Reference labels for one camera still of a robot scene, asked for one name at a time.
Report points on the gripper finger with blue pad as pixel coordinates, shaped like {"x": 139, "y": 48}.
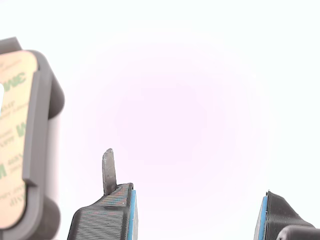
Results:
{"x": 277, "y": 212}

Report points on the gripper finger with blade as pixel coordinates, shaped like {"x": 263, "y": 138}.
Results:
{"x": 100, "y": 220}

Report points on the grey fixture with cylinder legs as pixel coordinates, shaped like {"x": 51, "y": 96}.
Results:
{"x": 42, "y": 130}

